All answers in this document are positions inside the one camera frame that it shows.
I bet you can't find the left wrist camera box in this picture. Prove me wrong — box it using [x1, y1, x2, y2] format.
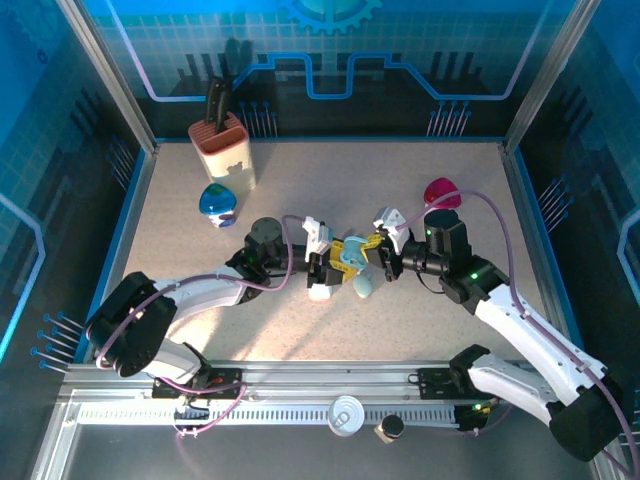
[301, 214, 335, 257]

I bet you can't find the aluminium frame rail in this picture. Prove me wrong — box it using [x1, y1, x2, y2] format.
[59, 360, 601, 401]

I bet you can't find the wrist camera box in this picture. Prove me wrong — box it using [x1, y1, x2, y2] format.
[373, 205, 409, 251]
[301, 214, 335, 257]

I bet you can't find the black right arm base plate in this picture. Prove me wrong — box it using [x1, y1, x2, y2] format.
[417, 367, 510, 400]

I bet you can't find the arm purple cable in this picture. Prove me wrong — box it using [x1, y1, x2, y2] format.
[397, 189, 634, 479]
[94, 214, 309, 441]

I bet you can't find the light blue charging case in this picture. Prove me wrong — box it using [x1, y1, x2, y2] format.
[339, 235, 370, 270]

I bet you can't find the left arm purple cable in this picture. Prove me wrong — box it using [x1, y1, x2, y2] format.
[94, 214, 309, 441]

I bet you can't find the silver tin can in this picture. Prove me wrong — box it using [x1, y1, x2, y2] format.
[327, 394, 366, 438]

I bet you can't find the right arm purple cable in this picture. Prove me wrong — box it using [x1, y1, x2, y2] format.
[397, 189, 634, 479]

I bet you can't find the white slotted cable tray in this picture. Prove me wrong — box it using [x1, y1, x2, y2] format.
[77, 403, 461, 427]

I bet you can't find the blue lid yogurt cup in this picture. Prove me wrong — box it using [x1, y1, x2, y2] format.
[198, 183, 239, 229]

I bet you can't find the aluminium frame post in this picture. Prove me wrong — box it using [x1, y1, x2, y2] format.
[54, 0, 160, 154]
[502, 0, 601, 154]

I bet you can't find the black handled knife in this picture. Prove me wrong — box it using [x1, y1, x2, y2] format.
[214, 91, 232, 135]
[205, 77, 225, 136]

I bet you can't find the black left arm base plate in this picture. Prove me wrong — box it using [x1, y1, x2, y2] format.
[151, 368, 247, 400]

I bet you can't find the cream knife block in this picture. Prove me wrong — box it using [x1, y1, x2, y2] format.
[188, 110, 257, 199]

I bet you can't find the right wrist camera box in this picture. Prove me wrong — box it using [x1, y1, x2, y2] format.
[373, 205, 409, 251]

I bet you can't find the small jar black lid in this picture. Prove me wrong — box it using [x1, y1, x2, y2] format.
[377, 414, 405, 445]

